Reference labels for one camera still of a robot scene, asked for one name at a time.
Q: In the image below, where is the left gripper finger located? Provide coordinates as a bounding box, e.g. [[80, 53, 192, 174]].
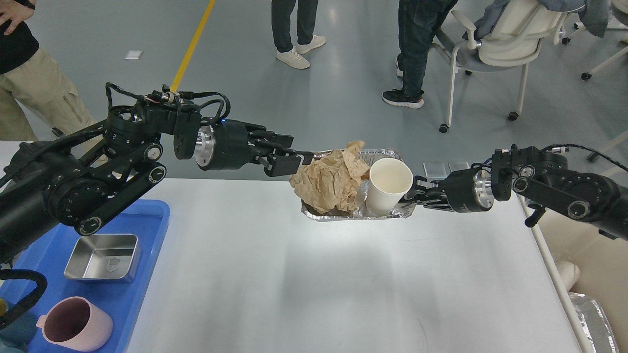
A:
[[253, 150, 314, 177], [248, 124, 295, 155]]

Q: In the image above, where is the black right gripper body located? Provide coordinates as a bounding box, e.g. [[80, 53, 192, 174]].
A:
[[442, 168, 494, 213]]

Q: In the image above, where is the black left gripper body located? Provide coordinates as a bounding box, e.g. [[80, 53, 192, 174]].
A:
[[194, 119, 254, 171]]

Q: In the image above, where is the white paper cup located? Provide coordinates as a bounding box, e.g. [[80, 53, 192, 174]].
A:
[[366, 158, 414, 216]]

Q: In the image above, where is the brown paper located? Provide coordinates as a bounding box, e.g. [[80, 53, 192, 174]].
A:
[[289, 140, 369, 214]]

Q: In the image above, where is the aluminium foil tray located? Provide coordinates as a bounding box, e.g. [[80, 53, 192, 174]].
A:
[[301, 148, 416, 222]]

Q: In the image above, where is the square stainless steel tray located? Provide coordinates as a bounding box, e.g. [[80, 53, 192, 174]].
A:
[[64, 234, 142, 283]]

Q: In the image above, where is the pink plastic mug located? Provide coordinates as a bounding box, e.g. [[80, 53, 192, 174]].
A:
[[36, 296, 113, 352]]

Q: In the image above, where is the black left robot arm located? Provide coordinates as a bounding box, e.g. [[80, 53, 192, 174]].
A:
[[0, 83, 314, 263]]

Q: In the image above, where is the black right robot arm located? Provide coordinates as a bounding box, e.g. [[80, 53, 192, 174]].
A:
[[400, 144, 628, 240]]

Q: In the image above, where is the clear floor plate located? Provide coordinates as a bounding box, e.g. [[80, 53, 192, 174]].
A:
[[447, 161, 470, 173], [422, 161, 448, 179]]

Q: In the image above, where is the person with white sneakers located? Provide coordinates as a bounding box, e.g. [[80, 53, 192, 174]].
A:
[[271, 0, 327, 70]]

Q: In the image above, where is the cream plastic bin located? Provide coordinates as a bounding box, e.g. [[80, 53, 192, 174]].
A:
[[537, 209, 628, 353]]

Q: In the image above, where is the white grey office chair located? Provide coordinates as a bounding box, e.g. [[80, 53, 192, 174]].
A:
[[431, 0, 610, 121]]

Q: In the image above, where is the person with black sneakers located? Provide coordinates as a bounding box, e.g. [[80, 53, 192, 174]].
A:
[[383, 0, 457, 109]]

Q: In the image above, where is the person in khaki trousers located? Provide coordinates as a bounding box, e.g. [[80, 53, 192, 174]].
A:
[[0, 0, 96, 141]]

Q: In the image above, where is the white chair legs right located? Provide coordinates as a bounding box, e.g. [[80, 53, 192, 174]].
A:
[[562, 0, 628, 163]]

